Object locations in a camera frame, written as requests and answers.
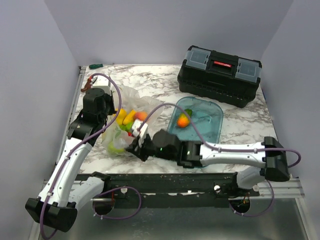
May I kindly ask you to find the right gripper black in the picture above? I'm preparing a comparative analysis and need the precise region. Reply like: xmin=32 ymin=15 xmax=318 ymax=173
xmin=125 ymin=132 xmax=177 ymax=163

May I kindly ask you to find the yellow fake fruit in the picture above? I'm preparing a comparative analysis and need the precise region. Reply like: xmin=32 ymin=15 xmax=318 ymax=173
xmin=116 ymin=108 xmax=136 ymax=126

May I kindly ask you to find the translucent printed plastic bag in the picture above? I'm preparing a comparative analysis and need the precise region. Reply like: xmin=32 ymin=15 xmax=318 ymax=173
xmin=101 ymin=85 xmax=161 ymax=156

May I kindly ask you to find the orange green fake mango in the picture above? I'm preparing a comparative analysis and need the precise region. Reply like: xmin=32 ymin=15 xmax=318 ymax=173
xmin=176 ymin=109 xmax=193 ymax=128

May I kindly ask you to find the fake peach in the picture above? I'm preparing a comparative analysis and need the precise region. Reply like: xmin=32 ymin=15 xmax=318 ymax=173
xmin=133 ymin=111 xmax=148 ymax=121

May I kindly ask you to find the green fake fruit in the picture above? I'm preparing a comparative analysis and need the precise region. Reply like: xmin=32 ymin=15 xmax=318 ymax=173
xmin=107 ymin=141 xmax=125 ymax=154

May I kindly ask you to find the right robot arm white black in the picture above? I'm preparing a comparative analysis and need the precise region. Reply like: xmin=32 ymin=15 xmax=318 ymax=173
xmin=125 ymin=130 xmax=290 ymax=196

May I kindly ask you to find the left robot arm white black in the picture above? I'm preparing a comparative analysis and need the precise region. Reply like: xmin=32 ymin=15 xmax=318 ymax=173
xmin=25 ymin=86 xmax=116 ymax=233

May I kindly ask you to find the brown water tap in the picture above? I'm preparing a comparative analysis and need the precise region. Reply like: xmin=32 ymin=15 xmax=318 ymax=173
xmin=80 ymin=76 xmax=93 ymax=93

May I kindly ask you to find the teal transparent plastic tray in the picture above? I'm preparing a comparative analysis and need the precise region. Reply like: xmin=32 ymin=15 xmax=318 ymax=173
xmin=167 ymin=96 xmax=224 ymax=143

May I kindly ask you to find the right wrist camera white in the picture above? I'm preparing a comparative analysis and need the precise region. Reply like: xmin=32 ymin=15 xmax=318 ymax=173
xmin=131 ymin=119 xmax=148 ymax=147

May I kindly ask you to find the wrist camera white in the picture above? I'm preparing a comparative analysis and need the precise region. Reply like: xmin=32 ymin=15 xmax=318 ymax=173
xmin=131 ymin=119 xmax=148 ymax=147
xmin=91 ymin=76 xmax=112 ymax=96

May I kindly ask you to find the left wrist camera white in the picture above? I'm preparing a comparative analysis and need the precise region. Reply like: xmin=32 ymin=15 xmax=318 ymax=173
xmin=91 ymin=76 xmax=112 ymax=96

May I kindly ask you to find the green handled screwdriver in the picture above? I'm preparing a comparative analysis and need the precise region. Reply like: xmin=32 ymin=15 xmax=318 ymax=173
xmin=88 ymin=63 xmax=115 ymax=70

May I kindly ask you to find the black mounting base rail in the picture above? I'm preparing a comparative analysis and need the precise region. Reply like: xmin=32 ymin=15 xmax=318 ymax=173
xmin=82 ymin=172 xmax=261 ymax=210

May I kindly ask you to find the black toolbox red handle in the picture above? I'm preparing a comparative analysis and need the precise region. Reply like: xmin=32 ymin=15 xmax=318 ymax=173
xmin=177 ymin=45 xmax=262 ymax=108

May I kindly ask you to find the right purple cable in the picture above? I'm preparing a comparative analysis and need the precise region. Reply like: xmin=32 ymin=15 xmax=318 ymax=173
xmin=138 ymin=103 xmax=302 ymax=218

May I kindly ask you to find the aluminium frame rail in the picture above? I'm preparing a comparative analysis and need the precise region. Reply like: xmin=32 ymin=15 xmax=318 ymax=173
xmin=249 ymin=178 xmax=305 ymax=199

